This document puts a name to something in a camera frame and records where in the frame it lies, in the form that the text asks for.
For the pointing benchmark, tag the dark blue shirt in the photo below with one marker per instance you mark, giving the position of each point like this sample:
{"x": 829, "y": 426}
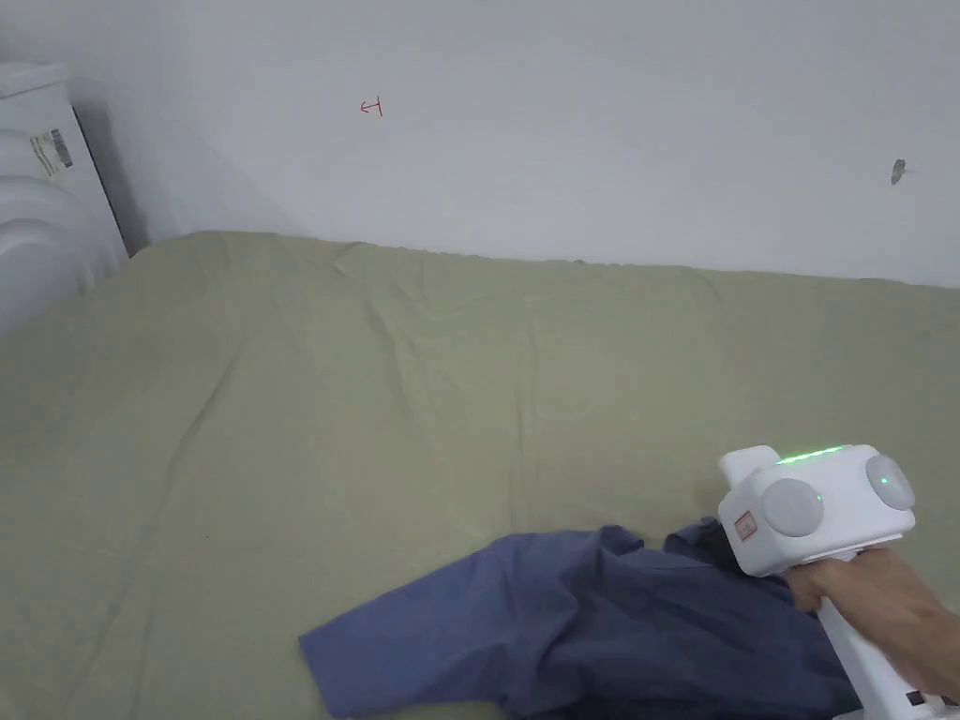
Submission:
{"x": 585, "y": 630}

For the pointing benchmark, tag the bed with pale green sheet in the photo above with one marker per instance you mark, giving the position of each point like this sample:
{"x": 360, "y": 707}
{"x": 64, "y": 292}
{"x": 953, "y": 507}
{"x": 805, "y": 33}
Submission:
{"x": 337, "y": 420}

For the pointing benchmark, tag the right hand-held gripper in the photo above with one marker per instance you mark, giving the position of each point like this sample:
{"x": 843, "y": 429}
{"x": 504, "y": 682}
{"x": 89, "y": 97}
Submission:
{"x": 810, "y": 517}

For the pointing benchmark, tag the person's right hand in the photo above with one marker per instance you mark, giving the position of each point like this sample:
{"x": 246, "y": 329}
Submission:
{"x": 885, "y": 615}

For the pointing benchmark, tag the white washing machine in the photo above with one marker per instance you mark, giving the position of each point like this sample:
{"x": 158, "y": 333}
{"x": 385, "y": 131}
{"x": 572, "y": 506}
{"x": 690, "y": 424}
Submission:
{"x": 37, "y": 202}

